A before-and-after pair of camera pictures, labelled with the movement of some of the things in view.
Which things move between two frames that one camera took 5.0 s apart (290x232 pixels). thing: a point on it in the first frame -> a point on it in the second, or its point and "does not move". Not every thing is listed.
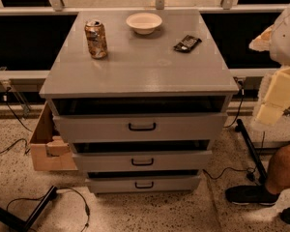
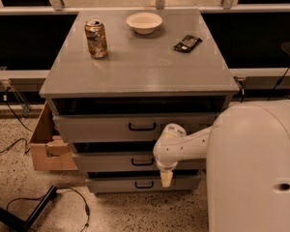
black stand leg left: [15, 221] does not move
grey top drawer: [140, 128] does not move
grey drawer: [181, 160] does not move
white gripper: [287, 41] -> [166, 166]
